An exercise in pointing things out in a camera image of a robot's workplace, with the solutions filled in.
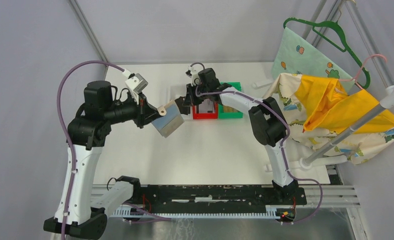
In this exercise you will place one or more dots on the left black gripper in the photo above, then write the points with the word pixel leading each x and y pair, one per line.
pixel 146 113

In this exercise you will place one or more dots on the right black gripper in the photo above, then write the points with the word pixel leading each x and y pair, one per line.
pixel 190 99

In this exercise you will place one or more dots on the black card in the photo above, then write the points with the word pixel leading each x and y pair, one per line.
pixel 180 103

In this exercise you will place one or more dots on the beige card holder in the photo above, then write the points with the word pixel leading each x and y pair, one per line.
pixel 169 122

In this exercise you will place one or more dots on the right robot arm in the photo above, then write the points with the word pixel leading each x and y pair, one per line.
pixel 267 122

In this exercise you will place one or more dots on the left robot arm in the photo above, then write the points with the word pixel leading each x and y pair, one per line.
pixel 77 215

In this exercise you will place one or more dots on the white cards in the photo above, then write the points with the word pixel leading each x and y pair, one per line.
pixel 206 107

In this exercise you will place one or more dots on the gold card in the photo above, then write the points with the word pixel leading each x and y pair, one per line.
pixel 228 110

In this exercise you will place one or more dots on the white plastic bin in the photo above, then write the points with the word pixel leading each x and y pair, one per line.
pixel 173 93

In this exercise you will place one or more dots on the red plastic bin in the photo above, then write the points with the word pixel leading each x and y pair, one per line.
pixel 205 116

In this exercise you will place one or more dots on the green plastic bin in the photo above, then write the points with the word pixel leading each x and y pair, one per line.
pixel 238 115

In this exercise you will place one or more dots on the clear plastic box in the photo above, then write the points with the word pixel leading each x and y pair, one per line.
pixel 262 84

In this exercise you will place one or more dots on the dinosaur print cloth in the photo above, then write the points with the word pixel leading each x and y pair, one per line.
pixel 362 145

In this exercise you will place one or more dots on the green patterned cloth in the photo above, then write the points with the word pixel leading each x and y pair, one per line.
pixel 297 56

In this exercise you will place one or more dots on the yellow cloth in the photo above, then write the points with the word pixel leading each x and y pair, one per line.
pixel 328 106

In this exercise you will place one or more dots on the green clothes hanger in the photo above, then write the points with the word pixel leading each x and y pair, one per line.
pixel 334 26

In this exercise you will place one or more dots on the metal rack pole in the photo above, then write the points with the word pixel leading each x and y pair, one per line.
pixel 384 104

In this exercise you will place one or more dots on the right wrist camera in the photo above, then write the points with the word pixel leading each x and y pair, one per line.
pixel 192 73

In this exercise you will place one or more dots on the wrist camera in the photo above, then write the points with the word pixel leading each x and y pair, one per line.
pixel 192 73
pixel 135 83

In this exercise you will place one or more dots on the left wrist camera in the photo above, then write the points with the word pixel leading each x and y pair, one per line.
pixel 135 83

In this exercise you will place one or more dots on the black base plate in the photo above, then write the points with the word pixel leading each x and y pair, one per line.
pixel 214 199

